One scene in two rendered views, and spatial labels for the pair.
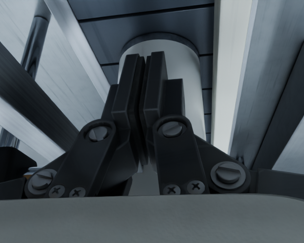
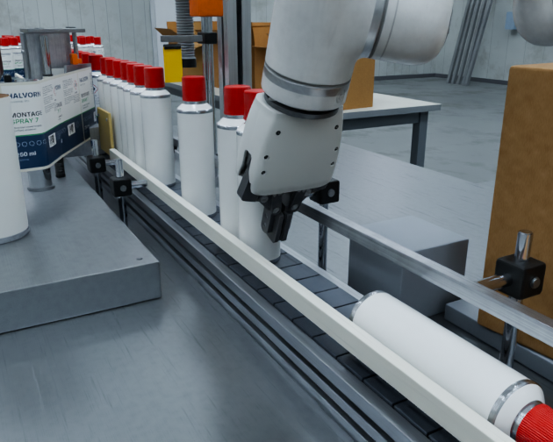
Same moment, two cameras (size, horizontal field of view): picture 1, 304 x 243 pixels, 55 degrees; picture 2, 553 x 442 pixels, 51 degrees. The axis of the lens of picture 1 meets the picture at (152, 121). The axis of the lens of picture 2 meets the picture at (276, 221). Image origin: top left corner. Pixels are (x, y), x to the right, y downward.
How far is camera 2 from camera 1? 0.55 m
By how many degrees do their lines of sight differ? 19
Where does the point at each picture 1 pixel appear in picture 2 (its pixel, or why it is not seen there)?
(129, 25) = (281, 265)
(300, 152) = (117, 232)
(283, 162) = (119, 224)
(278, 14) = (190, 302)
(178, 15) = not seen: hidden behind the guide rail
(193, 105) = (249, 231)
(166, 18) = not seen: hidden behind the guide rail
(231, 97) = (230, 238)
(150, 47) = (270, 256)
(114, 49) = (283, 258)
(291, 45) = (167, 294)
